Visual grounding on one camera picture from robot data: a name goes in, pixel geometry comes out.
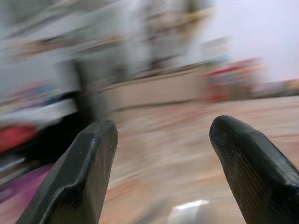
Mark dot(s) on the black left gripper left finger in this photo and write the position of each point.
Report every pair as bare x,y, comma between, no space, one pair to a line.
77,182

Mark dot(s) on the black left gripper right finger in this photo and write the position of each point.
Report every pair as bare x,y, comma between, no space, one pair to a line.
254,177

